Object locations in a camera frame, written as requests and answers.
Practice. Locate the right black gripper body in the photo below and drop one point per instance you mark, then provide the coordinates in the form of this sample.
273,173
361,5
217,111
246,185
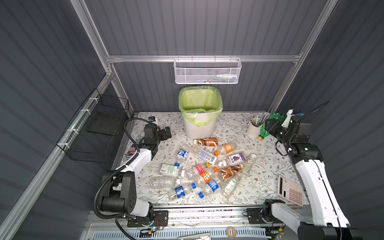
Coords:
277,130

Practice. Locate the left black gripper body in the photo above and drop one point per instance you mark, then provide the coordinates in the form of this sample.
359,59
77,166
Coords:
161,136

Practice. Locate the green plastic bottle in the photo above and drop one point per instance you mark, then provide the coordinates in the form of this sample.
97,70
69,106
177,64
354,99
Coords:
263,132

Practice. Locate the blue label small bottle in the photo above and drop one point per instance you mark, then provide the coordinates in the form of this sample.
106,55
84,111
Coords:
181,157

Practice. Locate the green white label bottle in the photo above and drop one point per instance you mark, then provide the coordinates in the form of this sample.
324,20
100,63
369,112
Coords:
169,170

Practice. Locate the clear tall bottle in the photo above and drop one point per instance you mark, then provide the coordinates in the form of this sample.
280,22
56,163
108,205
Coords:
248,165

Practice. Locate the purple grape label bottle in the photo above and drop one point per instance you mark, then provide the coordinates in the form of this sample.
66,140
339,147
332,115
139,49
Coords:
233,160

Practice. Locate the blue label bottle front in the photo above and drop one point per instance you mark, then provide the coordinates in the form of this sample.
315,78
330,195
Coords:
181,191

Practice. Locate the orange cap clear bottle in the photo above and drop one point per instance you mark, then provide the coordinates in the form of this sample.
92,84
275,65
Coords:
224,149

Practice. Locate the green label tall bottle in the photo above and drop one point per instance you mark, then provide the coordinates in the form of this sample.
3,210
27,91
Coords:
231,185

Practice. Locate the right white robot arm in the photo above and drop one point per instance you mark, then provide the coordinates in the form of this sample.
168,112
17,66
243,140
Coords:
328,221

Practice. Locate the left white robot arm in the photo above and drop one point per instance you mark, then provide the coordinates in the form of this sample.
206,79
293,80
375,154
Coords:
117,196

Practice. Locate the white trash bin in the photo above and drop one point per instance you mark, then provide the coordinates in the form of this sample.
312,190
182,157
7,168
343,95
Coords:
200,127

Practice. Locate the green bin liner bag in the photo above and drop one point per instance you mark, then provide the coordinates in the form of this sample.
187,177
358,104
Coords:
200,99

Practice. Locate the brown label bottle near bin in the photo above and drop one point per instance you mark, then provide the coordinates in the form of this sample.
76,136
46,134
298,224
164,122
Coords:
207,142

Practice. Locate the colourful paperback book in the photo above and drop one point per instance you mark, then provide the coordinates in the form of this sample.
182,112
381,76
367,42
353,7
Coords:
132,149

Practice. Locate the white pen cup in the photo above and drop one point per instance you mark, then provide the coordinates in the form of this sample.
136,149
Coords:
254,127

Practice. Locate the clear empty bottle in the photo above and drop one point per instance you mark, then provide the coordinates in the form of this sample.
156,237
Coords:
164,182

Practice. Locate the pink label bottle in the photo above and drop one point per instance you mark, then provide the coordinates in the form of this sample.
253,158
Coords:
192,172

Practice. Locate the blue white label bottle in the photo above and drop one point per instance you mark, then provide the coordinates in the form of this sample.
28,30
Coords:
205,155

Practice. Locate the pink white calculator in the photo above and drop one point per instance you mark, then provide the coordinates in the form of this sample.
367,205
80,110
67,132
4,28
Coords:
290,191

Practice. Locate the orange label bottle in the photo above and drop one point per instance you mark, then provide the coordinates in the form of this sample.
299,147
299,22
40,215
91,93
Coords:
206,176

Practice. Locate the blue label bottle blue cap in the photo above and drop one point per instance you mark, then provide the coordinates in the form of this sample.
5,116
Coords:
210,188

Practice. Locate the brown tea bottle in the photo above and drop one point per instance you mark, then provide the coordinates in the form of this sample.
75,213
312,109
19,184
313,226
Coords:
228,172

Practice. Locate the tape roll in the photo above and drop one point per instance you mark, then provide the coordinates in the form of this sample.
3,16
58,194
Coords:
231,233

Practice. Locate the black wire side basket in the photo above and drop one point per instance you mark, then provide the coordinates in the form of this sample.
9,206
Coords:
96,132

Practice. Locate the white wire wall basket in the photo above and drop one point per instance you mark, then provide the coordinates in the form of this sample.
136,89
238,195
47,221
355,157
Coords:
207,71

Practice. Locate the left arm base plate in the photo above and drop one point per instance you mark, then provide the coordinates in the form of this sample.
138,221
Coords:
153,219

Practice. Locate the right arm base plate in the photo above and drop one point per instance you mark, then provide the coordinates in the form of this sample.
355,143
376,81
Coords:
261,216

